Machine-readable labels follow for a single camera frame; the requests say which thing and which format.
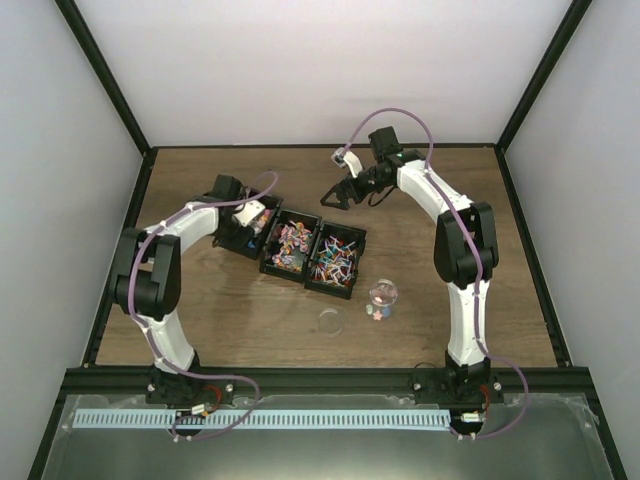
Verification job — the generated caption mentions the black bin round lollipops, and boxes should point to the black bin round lollipops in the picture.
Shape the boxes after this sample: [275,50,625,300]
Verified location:
[303,221,367,300]

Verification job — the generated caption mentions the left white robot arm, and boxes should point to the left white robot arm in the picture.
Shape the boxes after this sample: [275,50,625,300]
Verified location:
[109,175,270,404]

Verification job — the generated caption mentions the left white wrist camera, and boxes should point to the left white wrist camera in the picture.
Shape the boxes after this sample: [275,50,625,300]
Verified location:
[233,200,266,227]

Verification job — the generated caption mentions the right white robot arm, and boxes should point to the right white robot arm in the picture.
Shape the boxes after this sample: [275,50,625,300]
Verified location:
[321,127,499,403]

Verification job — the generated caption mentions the clear glass jar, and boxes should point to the clear glass jar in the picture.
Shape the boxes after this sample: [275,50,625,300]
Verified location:
[365,279,398,321]

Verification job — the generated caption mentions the star candies in jar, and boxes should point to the star candies in jar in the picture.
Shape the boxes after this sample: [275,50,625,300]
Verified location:
[365,296,393,321]

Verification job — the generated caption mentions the black aluminium frame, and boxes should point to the black aluminium frame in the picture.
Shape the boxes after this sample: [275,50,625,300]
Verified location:
[29,1,626,479]

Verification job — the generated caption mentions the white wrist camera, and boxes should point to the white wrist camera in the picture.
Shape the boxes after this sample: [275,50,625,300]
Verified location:
[233,200,266,227]
[331,147,363,178]

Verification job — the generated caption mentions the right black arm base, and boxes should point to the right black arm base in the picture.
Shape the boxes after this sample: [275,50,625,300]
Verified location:
[408,352,504,407]

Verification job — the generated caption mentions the black bin star candies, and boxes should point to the black bin star candies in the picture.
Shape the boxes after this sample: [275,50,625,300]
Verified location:
[218,194,283,260]

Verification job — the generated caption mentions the clear jar lid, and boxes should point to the clear jar lid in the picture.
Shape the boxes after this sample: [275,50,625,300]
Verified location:
[317,308,344,336]

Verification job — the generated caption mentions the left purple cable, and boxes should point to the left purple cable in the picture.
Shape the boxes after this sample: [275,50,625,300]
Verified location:
[127,170,281,442]

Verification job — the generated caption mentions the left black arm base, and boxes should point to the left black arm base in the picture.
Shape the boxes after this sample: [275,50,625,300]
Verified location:
[146,367,234,407]

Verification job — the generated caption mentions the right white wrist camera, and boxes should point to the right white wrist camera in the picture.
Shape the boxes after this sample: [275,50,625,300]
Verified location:
[331,147,363,178]

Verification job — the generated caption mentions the light blue slotted cable duct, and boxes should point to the light blue slotted cable duct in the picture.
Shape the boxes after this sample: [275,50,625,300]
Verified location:
[71,408,451,431]

